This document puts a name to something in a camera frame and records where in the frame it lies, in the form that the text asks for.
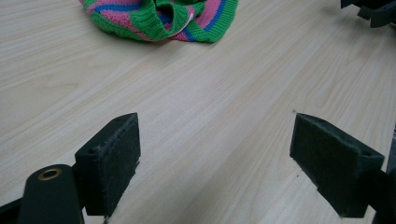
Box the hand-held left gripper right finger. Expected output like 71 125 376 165
289 112 386 218

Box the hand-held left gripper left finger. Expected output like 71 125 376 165
74 112 142 217

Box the striped knitted sweater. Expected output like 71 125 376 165
78 0 239 44

